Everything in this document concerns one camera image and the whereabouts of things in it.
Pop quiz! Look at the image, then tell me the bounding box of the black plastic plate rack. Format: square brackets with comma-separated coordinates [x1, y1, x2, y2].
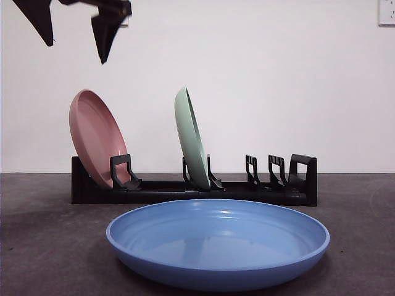
[71, 153, 318, 207]

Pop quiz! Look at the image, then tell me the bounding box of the pink round plate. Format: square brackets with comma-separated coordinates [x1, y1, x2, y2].
[69, 89, 130, 189]

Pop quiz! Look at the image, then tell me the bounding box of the green round plate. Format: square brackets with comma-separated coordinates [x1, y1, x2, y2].
[174, 86, 212, 189]

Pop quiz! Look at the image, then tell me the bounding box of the blue round plate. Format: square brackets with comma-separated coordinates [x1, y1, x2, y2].
[106, 199, 331, 284]

